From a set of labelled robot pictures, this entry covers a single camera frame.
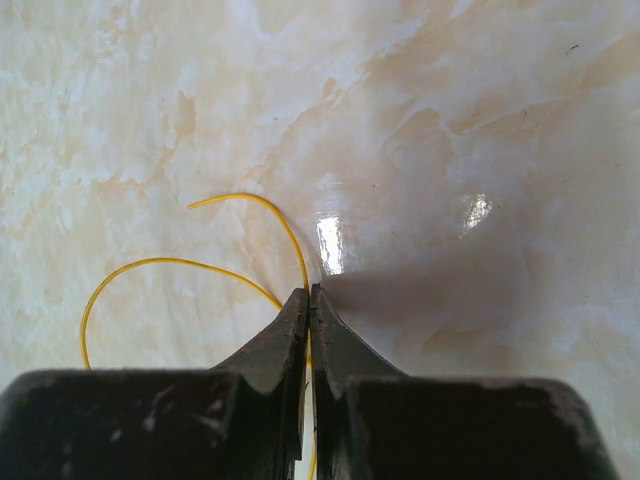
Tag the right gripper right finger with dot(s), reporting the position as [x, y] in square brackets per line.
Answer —
[338, 355]

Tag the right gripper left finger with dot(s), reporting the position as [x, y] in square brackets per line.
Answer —
[263, 423]

